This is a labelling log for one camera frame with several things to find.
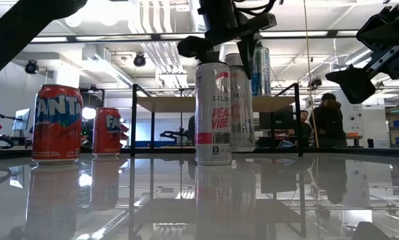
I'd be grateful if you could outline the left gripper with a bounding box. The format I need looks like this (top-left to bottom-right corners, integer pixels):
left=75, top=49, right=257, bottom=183
left=177, top=0, right=278, bottom=80

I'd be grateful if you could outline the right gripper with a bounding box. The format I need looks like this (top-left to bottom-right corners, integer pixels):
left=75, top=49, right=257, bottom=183
left=324, top=0, right=399, bottom=105

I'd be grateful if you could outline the blue silver Red Bull can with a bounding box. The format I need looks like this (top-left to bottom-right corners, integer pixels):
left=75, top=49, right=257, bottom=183
left=251, top=45, right=272, bottom=97

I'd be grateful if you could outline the white Celsius Peach Vibe can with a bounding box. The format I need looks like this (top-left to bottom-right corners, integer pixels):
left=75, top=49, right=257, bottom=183
left=195, top=61, right=232, bottom=167

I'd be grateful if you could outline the white cabinet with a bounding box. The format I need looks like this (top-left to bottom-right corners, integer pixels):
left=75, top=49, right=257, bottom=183
left=347, top=99, right=365, bottom=137

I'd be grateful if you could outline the person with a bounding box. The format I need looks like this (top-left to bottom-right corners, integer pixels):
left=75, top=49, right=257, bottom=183
left=298, top=109, right=315, bottom=147
left=314, top=92, right=349, bottom=148

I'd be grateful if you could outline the thin yellow pole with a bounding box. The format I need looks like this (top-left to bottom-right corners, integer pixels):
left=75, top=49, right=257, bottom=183
left=301, top=0, right=320, bottom=149

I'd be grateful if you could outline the red Fanta can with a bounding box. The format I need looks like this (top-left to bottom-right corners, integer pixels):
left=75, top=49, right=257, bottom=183
left=31, top=84, right=85, bottom=166
left=92, top=107, right=122, bottom=159

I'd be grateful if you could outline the round bright lamp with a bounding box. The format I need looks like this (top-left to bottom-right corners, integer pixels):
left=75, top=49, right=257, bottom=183
left=81, top=106, right=97, bottom=121

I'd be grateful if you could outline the black rounded object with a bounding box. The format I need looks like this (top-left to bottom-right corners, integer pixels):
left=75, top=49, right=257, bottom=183
left=352, top=221, right=390, bottom=240

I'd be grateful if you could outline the computer monitor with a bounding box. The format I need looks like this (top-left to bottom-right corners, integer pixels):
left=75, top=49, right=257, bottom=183
left=12, top=108, right=32, bottom=133

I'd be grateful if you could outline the black aluminium table frame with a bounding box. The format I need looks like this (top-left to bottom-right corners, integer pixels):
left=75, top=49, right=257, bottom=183
left=0, top=146, right=399, bottom=161

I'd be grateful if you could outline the wooden shelf with black frame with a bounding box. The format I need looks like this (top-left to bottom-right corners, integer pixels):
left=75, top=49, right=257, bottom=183
left=131, top=82, right=304, bottom=158

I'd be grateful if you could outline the black ceiling camera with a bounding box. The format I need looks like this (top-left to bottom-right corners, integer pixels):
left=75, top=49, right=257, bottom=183
left=24, top=59, right=39, bottom=75
left=133, top=53, right=147, bottom=68

